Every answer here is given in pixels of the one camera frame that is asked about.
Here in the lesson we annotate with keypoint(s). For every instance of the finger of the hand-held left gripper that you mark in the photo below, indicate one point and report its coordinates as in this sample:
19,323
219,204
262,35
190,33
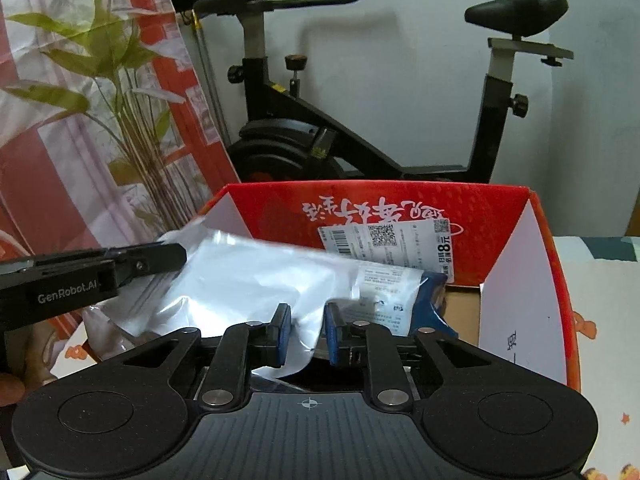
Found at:
150,259

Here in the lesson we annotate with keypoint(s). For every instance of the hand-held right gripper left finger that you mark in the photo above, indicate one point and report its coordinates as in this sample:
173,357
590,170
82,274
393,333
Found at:
285,332

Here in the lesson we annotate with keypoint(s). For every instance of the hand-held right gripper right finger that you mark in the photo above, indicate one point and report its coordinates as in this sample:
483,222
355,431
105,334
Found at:
331,336

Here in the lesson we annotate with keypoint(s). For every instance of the silver plastic mailer bag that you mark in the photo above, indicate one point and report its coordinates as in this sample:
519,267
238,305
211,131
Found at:
240,280

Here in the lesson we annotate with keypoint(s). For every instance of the red strawberry print box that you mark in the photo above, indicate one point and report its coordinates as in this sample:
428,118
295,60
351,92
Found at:
505,240

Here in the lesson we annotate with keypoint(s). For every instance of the person's left hand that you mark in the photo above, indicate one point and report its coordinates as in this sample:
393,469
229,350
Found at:
11,389

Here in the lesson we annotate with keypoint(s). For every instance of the pink and red curtain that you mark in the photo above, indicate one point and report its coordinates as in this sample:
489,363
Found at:
30,170

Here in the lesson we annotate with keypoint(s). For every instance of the black exercise bike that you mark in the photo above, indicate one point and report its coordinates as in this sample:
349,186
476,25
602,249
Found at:
280,125

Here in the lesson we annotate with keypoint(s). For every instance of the tall green artificial plant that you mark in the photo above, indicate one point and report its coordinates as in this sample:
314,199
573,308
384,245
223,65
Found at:
120,60

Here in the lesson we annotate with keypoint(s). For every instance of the cartoon printed bed sheet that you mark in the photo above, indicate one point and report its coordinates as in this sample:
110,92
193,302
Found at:
610,310

